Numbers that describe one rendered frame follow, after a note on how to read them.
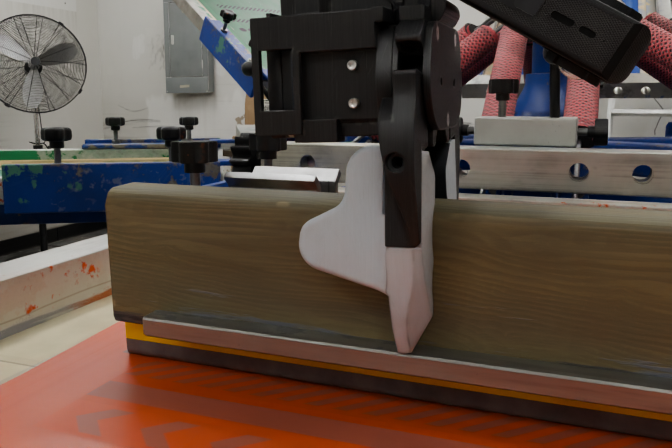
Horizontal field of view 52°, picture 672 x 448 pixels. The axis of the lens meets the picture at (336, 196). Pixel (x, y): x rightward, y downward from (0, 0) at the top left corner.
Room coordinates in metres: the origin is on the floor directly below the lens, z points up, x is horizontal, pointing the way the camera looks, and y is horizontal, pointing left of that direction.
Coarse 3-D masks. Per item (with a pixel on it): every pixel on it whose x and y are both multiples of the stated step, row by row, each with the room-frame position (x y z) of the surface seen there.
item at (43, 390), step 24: (96, 336) 0.41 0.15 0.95; (120, 336) 0.41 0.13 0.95; (48, 360) 0.37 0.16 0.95; (72, 360) 0.37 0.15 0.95; (96, 360) 0.37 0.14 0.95; (120, 360) 0.37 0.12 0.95; (144, 360) 0.37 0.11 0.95; (24, 384) 0.34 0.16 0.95; (48, 384) 0.34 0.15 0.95; (72, 384) 0.34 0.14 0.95; (96, 384) 0.34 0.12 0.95; (0, 408) 0.31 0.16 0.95; (24, 408) 0.31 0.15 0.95; (48, 408) 0.31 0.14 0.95; (0, 432) 0.29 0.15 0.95; (24, 432) 0.29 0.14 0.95; (48, 432) 0.29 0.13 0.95
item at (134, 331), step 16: (128, 336) 0.38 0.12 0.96; (144, 336) 0.38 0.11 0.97; (224, 352) 0.36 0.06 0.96; (240, 352) 0.35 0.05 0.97; (336, 368) 0.33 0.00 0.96; (352, 368) 0.33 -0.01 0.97; (432, 384) 0.31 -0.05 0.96; (448, 384) 0.31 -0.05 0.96; (464, 384) 0.31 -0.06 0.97; (544, 400) 0.30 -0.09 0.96; (560, 400) 0.29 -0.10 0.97; (640, 416) 0.28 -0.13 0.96; (656, 416) 0.28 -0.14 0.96
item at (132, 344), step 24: (192, 360) 0.37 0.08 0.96; (216, 360) 0.36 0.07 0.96; (240, 360) 0.35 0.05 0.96; (264, 360) 0.35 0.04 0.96; (336, 384) 0.33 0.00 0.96; (360, 384) 0.33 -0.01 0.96; (384, 384) 0.32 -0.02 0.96; (408, 384) 0.32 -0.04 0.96; (480, 408) 0.31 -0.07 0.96; (504, 408) 0.30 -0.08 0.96; (528, 408) 0.30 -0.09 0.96; (552, 408) 0.29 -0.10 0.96; (576, 408) 0.29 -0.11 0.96; (624, 432) 0.28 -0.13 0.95; (648, 432) 0.28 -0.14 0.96
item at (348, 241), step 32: (352, 160) 0.30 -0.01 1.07; (352, 192) 0.30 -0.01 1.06; (384, 192) 0.30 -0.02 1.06; (320, 224) 0.30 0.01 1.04; (352, 224) 0.30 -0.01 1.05; (384, 224) 0.29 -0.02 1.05; (320, 256) 0.30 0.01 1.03; (352, 256) 0.29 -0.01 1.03; (384, 256) 0.29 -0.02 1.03; (416, 256) 0.28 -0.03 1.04; (384, 288) 0.29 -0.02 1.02; (416, 288) 0.28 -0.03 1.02; (416, 320) 0.29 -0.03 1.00
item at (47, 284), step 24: (96, 240) 0.53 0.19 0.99; (0, 264) 0.45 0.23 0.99; (24, 264) 0.45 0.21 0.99; (48, 264) 0.45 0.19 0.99; (72, 264) 0.47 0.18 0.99; (96, 264) 0.49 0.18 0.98; (0, 288) 0.41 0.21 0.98; (24, 288) 0.43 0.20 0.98; (48, 288) 0.45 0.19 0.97; (72, 288) 0.47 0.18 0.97; (96, 288) 0.49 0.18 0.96; (0, 312) 0.41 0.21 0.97; (24, 312) 0.43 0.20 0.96; (48, 312) 0.44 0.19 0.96; (0, 336) 0.41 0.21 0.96
